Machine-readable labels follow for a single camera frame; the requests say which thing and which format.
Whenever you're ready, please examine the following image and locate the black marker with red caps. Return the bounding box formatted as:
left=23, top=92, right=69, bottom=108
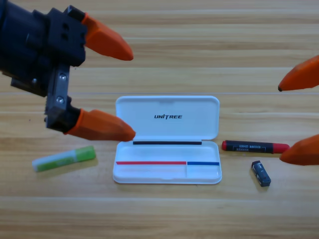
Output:
left=221, top=140, right=291, bottom=154

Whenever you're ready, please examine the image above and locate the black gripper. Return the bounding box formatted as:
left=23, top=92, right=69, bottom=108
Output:
left=0, top=0, right=135, bottom=133

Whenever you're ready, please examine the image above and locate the dark sleeved eraser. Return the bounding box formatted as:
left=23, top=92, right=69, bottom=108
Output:
left=251, top=160, right=272, bottom=187

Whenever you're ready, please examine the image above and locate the white Unitree pencil case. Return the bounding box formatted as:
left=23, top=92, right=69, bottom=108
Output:
left=112, top=95, right=222, bottom=185

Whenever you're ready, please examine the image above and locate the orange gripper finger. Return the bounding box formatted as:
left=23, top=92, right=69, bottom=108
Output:
left=278, top=55, right=319, bottom=92
left=279, top=134, right=319, bottom=166
left=64, top=109, right=137, bottom=142

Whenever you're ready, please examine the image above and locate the green and white glue stick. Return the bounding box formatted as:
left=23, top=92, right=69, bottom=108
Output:
left=31, top=145, right=97, bottom=173

